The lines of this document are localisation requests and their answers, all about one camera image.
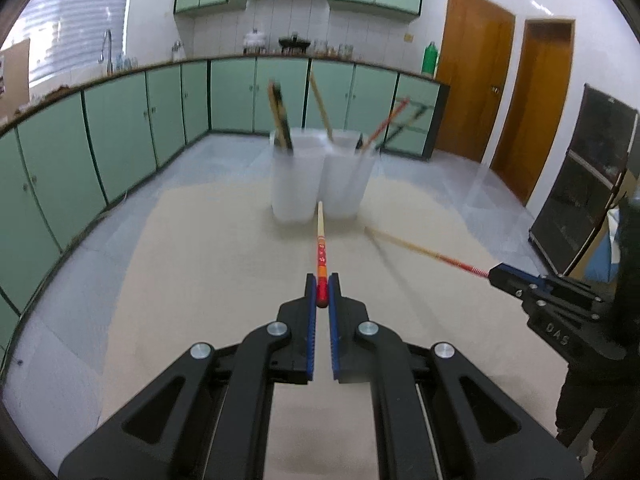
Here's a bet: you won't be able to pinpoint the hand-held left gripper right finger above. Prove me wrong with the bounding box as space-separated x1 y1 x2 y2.
327 272 586 480

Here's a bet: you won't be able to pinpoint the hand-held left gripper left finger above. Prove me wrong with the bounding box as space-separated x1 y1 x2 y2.
57 272 317 480

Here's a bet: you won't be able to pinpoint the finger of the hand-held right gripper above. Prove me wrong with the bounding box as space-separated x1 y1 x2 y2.
501 262 603 298
488 266 556 311

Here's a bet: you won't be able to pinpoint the red patterned chopstick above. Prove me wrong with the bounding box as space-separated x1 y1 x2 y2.
364 226 493 280
357 100 412 153
382 107 431 143
315 201 331 309

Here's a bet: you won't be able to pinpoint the white translucent plastic container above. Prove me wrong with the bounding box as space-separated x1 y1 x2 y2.
320 129 379 219
270 129 326 224

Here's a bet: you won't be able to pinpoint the black chopstick silver band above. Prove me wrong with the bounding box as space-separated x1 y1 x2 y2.
277 91 296 151
272 85 293 150

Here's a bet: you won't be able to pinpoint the plain wooden chopstick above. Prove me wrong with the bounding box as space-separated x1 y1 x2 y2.
308 75 335 142
267 80 290 150

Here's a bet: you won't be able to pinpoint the person's right hand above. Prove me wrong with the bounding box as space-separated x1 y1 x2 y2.
554 359 624 461

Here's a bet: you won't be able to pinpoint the black display cabinet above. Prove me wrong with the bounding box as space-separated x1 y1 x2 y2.
528 83 640 277

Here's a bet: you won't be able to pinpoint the wooden door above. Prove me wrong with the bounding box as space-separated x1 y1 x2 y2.
434 0 516 164
489 18 576 207

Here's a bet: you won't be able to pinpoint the green thermos flask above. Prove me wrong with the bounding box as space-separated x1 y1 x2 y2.
422 41 441 77

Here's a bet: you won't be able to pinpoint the green base cabinet row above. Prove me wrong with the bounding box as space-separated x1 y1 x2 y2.
0 56 451 361

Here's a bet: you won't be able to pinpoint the row of glass jars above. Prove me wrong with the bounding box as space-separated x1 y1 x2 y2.
314 41 357 59

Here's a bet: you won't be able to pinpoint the black wok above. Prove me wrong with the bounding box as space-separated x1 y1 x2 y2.
278 33 314 55

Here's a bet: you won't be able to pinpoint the metal sink faucet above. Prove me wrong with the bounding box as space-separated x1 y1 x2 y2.
99 29 115 75

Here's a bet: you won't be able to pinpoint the brown cardboard sheet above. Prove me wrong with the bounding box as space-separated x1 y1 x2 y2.
0 39 32 127

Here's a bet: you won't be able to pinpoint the window blinds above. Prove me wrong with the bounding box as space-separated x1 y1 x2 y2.
0 0 135 88

